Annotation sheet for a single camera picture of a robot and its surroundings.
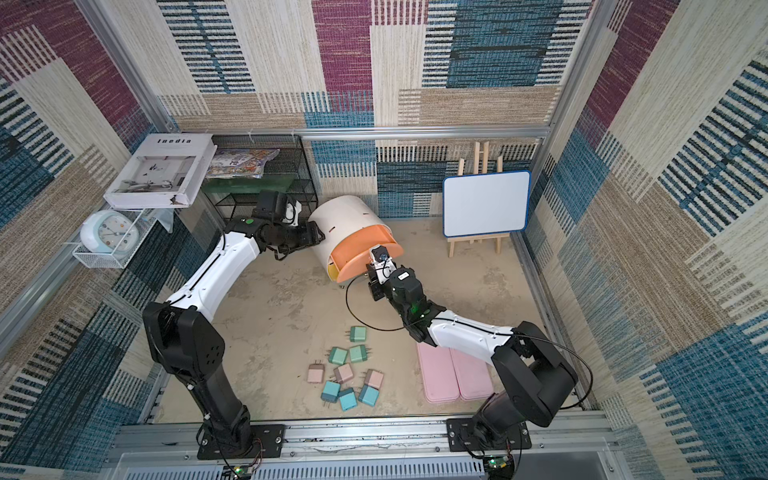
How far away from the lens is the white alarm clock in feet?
2.07

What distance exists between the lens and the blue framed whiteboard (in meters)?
1.01

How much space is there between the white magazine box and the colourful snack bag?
4 cm

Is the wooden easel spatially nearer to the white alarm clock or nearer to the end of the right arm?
the end of the right arm

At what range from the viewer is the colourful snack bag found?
0.83 meters
